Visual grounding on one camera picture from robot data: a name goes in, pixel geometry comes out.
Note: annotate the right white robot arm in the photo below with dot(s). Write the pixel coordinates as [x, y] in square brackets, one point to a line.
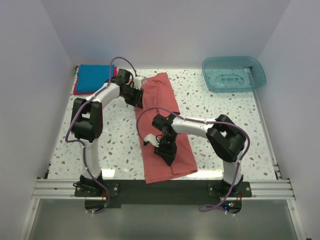
[229, 142]

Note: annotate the folded blue t shirt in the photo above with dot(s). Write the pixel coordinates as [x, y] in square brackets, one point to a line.
[92, 78]

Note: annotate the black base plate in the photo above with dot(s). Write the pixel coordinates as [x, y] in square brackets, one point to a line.
[206, 194]

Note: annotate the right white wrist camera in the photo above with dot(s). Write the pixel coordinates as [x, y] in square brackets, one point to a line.
[151, 139]

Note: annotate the teal plastic basin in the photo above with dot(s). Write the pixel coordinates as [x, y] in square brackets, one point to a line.
[233, 74]

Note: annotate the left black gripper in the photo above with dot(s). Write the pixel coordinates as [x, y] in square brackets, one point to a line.
[137, 101]

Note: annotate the aluminium frame rail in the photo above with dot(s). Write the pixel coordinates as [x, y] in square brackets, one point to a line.
[279, 189]

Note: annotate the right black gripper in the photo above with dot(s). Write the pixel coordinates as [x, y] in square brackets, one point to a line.
[168, 154]

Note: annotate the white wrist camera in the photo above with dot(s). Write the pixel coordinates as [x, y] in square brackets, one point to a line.
[139, 80]
[151, 139]

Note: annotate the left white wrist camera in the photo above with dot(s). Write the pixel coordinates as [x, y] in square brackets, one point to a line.
[139, 80]

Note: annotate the folded red t shirt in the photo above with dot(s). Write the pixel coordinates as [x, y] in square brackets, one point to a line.
[80, 92]

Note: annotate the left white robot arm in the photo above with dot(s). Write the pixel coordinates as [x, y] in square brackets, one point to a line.
[86, 125]

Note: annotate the salmon pink t shirt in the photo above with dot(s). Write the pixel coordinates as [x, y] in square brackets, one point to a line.
[159, 98]

